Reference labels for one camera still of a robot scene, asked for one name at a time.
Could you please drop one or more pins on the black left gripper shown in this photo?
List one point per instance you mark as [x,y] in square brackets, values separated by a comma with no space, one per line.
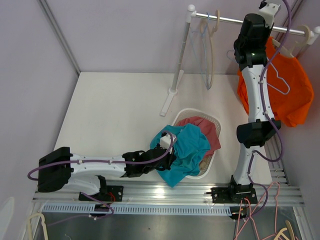
[170,158]

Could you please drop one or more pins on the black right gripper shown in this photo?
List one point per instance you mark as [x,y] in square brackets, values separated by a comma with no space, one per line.
[267,31]

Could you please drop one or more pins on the teal t shirt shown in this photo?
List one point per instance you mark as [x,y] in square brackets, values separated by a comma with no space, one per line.
[189,149]

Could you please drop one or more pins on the beige t shirt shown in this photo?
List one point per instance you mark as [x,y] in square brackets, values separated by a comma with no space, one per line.
[205,163]

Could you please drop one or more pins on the beige plastic hanger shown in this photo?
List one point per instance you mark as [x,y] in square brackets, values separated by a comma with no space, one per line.
[208,33]

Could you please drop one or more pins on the pink t shirt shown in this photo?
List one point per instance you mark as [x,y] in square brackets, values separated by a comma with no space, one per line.
[208,128]

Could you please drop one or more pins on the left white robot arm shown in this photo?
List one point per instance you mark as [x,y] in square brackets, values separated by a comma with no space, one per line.
[62,169]

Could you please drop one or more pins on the beige hanger under orange shirt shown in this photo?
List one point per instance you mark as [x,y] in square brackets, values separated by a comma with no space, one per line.
[297,44]

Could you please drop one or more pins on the orange t shirt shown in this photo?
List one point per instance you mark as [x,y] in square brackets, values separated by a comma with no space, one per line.
[290,90]

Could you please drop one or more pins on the beige hanger bottom left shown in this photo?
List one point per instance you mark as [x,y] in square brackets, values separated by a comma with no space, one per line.
[32,222]

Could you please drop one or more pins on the beige hanger bottom right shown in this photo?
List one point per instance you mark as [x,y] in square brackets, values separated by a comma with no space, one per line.
[286,233]

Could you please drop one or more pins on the white clothes rack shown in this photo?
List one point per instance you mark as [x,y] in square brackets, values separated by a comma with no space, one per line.
[192,13]

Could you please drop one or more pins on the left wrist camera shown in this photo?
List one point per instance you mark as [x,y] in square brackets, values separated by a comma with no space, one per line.
[167,139]

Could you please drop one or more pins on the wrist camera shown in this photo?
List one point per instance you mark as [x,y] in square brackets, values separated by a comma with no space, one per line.
[268,9]
[167,139]

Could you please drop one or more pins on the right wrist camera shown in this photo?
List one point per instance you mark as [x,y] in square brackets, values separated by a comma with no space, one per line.
[268,9]

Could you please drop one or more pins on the white slotted cable duct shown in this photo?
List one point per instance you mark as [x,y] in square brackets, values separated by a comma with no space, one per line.
[139,209]

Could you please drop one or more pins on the pink wire hangers on floor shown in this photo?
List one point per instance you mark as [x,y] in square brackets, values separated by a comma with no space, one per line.
[254,211]

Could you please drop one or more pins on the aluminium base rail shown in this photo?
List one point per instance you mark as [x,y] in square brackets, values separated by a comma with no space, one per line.
[196,194]

